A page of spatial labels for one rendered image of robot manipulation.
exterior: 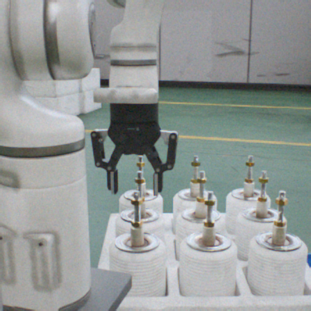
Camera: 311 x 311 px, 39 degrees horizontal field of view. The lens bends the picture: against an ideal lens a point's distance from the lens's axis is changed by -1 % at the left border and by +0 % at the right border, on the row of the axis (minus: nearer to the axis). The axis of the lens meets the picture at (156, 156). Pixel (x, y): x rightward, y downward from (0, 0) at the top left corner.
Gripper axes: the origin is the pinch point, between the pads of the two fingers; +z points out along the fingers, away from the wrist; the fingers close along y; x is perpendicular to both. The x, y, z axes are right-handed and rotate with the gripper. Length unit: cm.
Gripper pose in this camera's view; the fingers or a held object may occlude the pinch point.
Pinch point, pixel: (135, 186)
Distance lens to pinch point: 71.3
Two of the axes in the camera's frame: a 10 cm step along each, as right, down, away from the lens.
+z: 0.0, 9.7, 2.4
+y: -9.9, -0.3, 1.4
